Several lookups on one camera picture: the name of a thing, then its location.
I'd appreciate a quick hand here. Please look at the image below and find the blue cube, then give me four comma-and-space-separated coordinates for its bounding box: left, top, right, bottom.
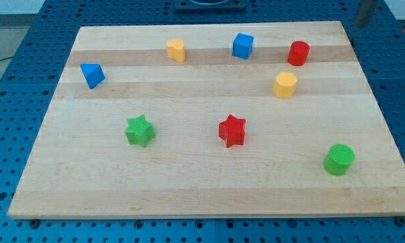
232, 33, 254, 59

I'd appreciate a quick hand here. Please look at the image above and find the blue triangle block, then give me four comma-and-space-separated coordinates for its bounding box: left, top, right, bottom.
80, 63, 105, 89

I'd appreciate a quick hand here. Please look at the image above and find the red star block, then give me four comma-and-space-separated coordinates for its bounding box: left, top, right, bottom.
218, 114, 246, 148

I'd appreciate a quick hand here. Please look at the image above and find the wooden board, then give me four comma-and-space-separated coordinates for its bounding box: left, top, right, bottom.
7, 21, 405, 219

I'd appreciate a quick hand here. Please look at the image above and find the green star block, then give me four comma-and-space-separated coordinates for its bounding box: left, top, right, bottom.
125, 114, 155, 148

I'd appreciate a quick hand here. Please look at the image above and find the yellow heart block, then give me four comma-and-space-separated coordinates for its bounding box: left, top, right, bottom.
166, 38, 186, 62

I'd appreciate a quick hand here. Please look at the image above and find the yellow hexagon block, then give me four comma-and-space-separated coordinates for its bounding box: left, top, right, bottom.
273, 72, 298, 99

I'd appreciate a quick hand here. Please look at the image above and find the red cylinder block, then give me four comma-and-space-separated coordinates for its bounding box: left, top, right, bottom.
288, 40, 310, 66

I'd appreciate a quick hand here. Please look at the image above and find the green cylinder block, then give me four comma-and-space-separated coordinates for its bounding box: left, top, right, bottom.
323, 144, 355, 176

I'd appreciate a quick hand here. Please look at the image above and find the gray robot stylus rod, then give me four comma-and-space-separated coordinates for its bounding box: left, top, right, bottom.
353, 0, 379, 28

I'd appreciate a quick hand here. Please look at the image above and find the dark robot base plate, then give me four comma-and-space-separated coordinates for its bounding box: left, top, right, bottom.
173, 0, 248, 12

